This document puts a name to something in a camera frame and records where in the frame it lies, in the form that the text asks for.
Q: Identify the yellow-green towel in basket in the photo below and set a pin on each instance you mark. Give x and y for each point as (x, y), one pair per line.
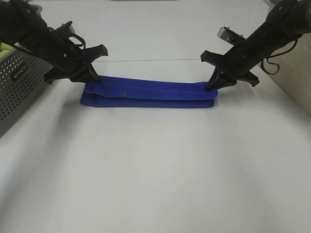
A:
(5, 49)

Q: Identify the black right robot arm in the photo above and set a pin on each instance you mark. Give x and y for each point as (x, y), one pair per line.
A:
(286, 22)

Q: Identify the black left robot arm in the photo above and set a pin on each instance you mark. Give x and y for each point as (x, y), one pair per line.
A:
(62, 47)

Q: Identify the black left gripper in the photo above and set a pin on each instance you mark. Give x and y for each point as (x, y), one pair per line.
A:
(77, 69)

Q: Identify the grey perforated plastic basket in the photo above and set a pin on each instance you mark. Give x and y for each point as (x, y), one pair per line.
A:
(21, 83)

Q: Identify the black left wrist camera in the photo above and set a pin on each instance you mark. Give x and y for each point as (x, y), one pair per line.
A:
(64, 29)

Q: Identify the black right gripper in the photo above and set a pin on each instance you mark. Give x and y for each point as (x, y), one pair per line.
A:
(224, 74)

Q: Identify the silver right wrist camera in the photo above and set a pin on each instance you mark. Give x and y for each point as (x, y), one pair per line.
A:
(229, 36)

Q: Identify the beige storage box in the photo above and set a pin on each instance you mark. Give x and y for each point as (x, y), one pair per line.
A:
(294, 76)

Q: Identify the blue microfiber towel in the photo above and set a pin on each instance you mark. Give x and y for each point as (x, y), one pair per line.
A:
(125, 92)

